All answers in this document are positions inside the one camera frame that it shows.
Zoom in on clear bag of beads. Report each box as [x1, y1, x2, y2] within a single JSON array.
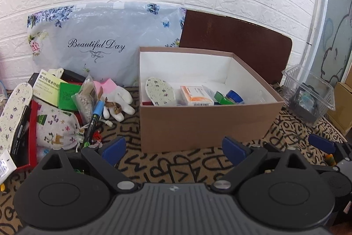
[[72, 75, 98, 125]]

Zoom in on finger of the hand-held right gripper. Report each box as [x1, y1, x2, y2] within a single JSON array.
[[308, 134, 352, 162]]

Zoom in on small black object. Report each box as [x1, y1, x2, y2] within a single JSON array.
[[293, 83, 321, 121]]

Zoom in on floral plastic bag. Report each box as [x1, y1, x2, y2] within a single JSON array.
[[27, 1, 187, 88]]

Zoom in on red box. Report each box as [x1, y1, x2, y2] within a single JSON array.
[[11, 100, 39, 172]]

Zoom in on brown cardboard box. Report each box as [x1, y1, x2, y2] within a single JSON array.
[[138, 46, 285, 153]]

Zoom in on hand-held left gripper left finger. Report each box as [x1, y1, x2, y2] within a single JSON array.
[[42, 136, 137, 194]]

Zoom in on dark brown board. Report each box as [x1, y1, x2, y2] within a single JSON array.
[[179, 10, 293, 85]]

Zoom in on blue tape roll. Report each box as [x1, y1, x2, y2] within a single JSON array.
[[226, 90, 245, 105]]

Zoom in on floral white insole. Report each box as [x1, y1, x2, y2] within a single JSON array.
[[0, 82, 34, 154], [145, 77, 177, 107]]

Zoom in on clear plastic container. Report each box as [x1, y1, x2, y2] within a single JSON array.
[[281, 64, 336, 125]]

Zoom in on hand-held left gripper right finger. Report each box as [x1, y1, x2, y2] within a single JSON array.
[[212, 136, 312, 194]]

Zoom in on brown strap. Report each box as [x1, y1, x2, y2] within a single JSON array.
[[100, 86, 123, 116]]

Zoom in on printed drawstring pouch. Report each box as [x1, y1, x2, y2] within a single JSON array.
[[36, 105, 84, 150]]

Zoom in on tan cardboard carton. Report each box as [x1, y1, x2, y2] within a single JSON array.
[[327, 82, 352, 139]]

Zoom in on blue marker pen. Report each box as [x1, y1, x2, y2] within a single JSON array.
[[82, 100, 105, 149]]

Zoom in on white glove pink cuff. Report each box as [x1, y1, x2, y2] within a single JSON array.
[[93, 79, 136, 122]]

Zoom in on green packet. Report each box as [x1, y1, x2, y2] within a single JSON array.
[[58, 82, 83, 111]]

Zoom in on black flat device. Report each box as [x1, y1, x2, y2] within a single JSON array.
[[9, 105, 31, 155]]

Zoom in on white tube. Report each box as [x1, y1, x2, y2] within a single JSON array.
[[0, 150, 17, 183]]

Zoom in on orange white medicine box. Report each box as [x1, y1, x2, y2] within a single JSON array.
[[180, 85, 215, 107]]

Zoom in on small green box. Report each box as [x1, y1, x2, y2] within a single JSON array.
[[214, 91, 234, 105]]

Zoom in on yellow white medicine box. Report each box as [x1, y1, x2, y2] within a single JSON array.
[[32, 69, 64, 107]]

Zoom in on frosted glass door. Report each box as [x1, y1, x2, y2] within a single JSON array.
[[300, 0, 352, 87]]

